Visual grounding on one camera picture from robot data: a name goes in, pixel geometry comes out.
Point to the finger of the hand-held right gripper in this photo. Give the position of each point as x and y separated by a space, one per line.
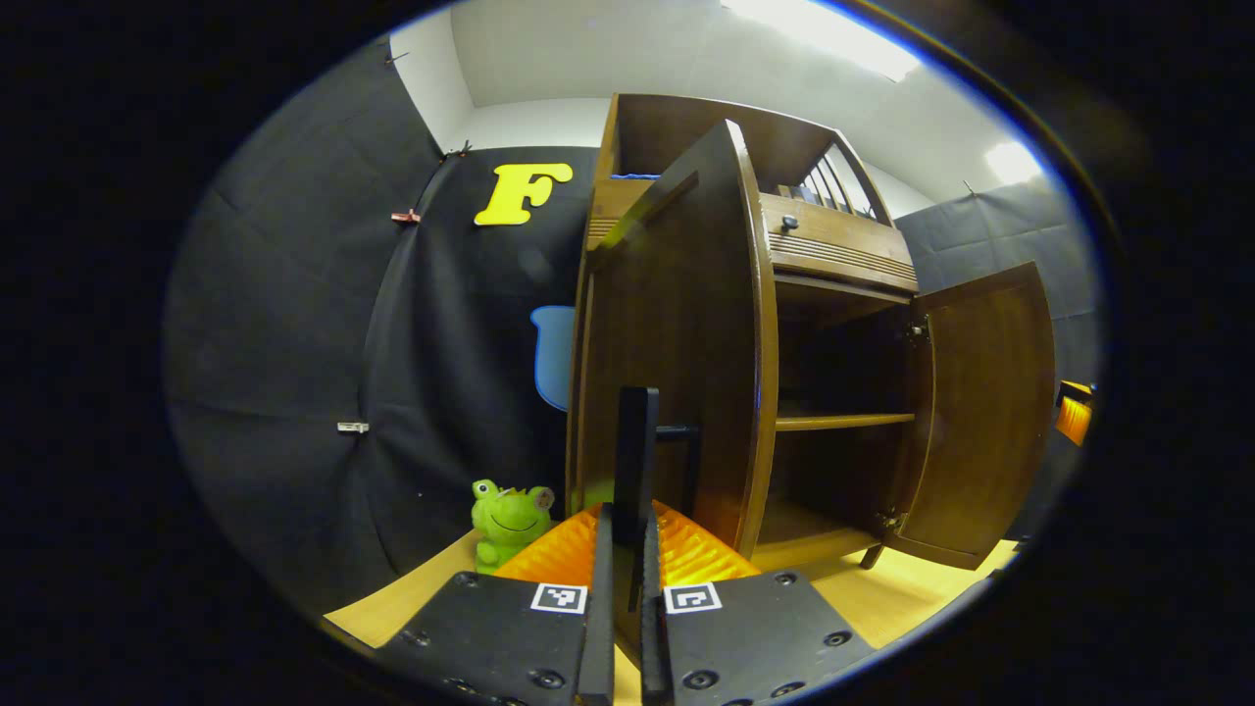
1074 417

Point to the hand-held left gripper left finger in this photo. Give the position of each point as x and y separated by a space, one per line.
598 628

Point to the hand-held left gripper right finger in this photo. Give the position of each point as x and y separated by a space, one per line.
655 628

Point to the wooden shoe cabinet door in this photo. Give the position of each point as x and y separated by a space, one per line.
980 412
686 324

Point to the wooden double-door shoe cabinet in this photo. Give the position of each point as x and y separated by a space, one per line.
775 147

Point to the metal door hinge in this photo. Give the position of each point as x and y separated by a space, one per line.
918 331
890 521

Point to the wooden cabinet drawer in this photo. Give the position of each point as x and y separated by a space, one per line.
843 245

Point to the green frog plush toy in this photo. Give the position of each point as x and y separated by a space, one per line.
510 520

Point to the wooden inner shelf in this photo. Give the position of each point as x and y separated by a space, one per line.
843 422

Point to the small ceiling light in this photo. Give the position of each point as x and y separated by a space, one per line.
1012 163

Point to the lavender spine book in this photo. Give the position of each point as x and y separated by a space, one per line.
813 195

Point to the black backdrop cloth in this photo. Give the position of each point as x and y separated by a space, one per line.
294 343

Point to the blue folded cloth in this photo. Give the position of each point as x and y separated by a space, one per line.
637 176

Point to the long ceiling light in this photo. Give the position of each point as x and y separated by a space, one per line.
824 34

